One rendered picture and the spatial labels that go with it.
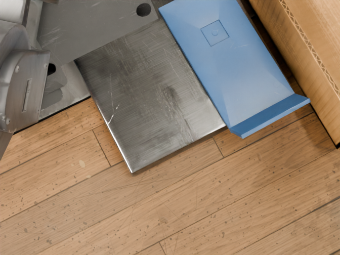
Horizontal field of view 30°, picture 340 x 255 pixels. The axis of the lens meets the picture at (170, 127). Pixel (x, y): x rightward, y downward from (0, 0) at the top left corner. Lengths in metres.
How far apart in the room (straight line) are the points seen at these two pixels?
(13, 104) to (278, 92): 0.36
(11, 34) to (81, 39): 0.13
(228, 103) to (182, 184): 0.09
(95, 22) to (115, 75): 0.20
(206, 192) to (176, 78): 0.11
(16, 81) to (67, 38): 0.13
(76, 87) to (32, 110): 0.32
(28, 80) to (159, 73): 0.32
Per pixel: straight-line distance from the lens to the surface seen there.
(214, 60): 0.60
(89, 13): 0.40
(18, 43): 0.28
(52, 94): 0.45
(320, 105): 0.60
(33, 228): 0.60
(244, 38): 0.61
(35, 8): 0.34
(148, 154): 0.57
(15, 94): 0.27
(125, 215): 0.59
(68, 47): 0.40
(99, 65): 0.60
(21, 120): 0.29
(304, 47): 0.57
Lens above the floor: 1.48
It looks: 75 degrees down
